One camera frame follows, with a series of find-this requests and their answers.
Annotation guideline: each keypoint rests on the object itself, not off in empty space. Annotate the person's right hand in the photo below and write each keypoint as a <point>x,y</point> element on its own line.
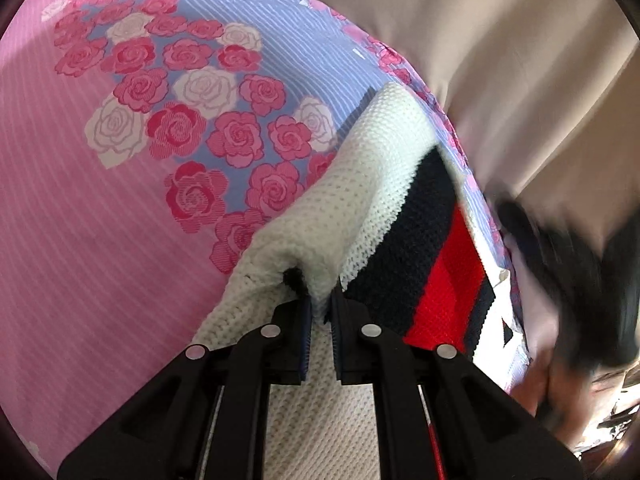
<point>560,395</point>

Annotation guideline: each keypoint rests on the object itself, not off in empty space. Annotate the white knit sweater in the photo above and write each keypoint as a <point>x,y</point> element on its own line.
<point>375,170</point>

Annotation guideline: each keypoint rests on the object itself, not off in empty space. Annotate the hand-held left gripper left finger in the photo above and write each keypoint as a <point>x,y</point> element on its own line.
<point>303,342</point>

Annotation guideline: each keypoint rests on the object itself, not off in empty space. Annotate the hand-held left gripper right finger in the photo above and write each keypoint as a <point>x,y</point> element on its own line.
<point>339,342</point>

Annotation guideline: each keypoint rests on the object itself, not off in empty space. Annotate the beige cloth backdrop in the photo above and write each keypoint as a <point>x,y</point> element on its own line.
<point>500,60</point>

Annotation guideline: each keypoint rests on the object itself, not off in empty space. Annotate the pink rose-print bedsheet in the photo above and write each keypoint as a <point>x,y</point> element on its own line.
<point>75,210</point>

